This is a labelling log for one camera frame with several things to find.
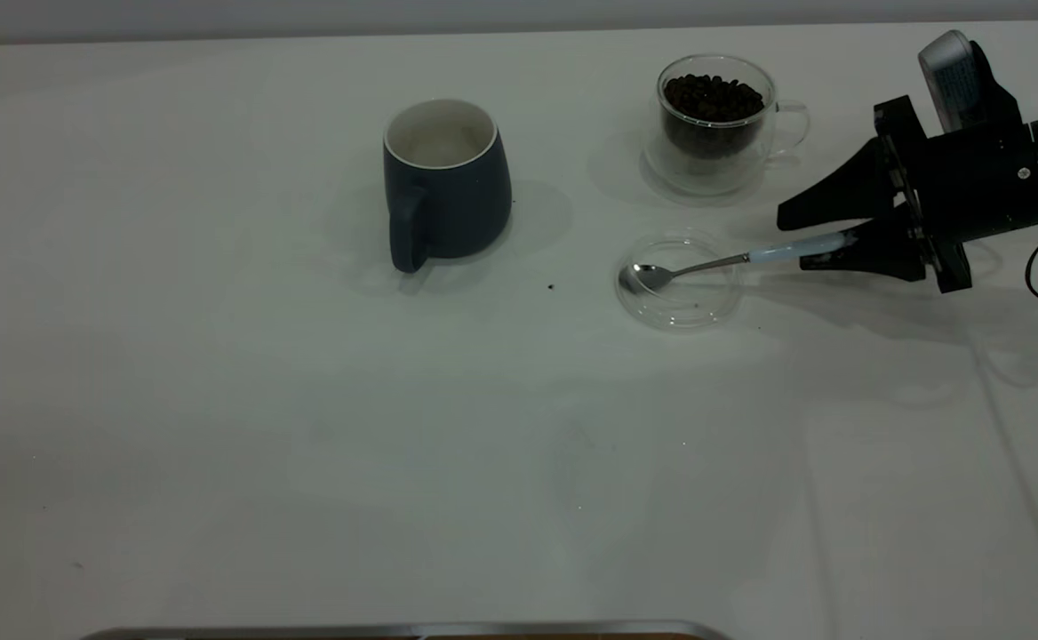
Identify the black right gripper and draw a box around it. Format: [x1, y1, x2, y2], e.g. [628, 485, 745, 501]
[777, 95, 1038, 294]

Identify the metal spoon light blue handle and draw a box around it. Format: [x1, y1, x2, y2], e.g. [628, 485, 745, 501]
[626, 233, 850, 294]

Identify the dark grey ceramic mug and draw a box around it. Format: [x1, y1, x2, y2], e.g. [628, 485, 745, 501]
[382, 98, 514, 275]

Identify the dark coffee beans pile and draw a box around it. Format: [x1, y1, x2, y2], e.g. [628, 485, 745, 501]
[663, 75, 765, 161]

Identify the clear round glass saucer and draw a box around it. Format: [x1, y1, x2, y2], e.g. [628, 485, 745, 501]
[615, 231, 745, 332]

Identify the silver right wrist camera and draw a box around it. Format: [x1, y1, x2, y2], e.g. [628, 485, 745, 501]
[917, 29, 1022, 134]

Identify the clear double-wall glass cup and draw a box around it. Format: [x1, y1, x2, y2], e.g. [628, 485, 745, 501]
[643, 54, 811, 198]

